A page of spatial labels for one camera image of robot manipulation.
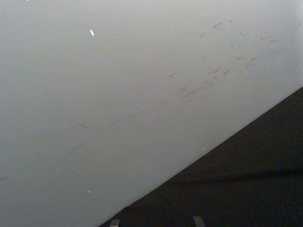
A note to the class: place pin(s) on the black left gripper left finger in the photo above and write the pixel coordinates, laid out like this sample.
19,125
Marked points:
115,223

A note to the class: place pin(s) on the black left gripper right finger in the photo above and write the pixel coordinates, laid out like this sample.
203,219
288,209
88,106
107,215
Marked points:
198,222

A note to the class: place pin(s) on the black table cloth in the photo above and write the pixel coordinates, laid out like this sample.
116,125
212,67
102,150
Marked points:
248,179

